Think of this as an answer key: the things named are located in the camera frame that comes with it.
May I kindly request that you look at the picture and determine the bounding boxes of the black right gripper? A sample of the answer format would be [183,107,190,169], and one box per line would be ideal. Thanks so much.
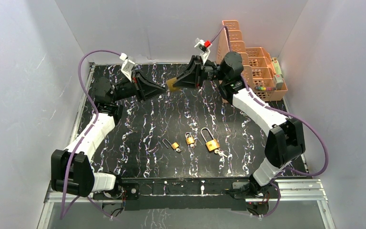
[170,57,226,91]

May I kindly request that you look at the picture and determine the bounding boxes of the medium brass padlock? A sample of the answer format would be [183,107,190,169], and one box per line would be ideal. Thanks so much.
[166,77,181,92]

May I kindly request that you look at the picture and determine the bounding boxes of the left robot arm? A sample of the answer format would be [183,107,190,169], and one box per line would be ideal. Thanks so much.
[51,70,166,198]

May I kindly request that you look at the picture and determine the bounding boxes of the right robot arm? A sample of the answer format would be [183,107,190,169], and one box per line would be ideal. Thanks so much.
[166,51,305,198]

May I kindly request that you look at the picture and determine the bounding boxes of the orange plastic organizer basket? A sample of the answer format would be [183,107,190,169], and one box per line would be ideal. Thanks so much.
[216,20,288,101]

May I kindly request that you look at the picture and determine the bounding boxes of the small open brass padlock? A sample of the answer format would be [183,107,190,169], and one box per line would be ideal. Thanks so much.
[162,139,180,150]

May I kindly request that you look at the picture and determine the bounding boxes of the small closed brass padlock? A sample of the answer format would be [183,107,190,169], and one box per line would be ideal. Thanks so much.
[185,132,195,147]

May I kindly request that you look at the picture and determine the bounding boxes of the large long-shackle brass padlock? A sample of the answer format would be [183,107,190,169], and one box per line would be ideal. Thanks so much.
[200,127,220,154]

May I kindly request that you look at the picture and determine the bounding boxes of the keys of large padlock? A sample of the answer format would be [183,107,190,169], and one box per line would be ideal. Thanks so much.
[214,149,228,158]

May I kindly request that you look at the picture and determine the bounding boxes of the small boxes in organizer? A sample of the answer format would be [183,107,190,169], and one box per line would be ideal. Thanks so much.
[271,58,285,90]

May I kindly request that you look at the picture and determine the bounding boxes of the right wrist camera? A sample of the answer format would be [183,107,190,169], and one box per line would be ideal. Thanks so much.
[194,38,212,64]

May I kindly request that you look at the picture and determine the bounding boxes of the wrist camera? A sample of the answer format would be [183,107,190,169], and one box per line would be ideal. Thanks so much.
[194,38,212,64]
[119,53,135,82]

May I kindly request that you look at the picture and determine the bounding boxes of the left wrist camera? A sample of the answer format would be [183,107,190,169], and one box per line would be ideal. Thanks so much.
[119,53,135,82]

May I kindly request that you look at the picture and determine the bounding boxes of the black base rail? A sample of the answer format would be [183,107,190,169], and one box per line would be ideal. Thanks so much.
[93,177,282,212]

